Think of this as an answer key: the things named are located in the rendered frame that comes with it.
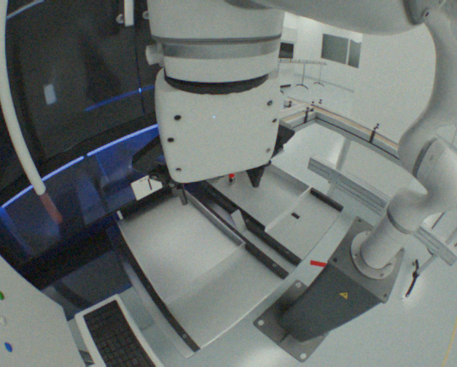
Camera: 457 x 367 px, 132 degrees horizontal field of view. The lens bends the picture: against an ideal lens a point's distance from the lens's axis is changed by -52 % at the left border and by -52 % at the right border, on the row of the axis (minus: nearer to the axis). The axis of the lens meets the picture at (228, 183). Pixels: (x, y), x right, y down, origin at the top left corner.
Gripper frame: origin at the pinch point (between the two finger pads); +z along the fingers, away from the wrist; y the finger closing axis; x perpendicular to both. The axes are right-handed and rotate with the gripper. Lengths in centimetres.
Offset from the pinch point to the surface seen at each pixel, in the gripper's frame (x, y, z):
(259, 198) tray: 15.7, 18.2, 40.2
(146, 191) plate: 19.7, -15.9, 26.4
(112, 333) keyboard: -18, -35, 32
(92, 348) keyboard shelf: -23, -45, 33
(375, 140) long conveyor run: 35, 110, 49
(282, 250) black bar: -5.2, 15.9, 31.8
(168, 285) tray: -6.1, -15.5, 31.4
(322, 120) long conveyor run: 70, 93, 61
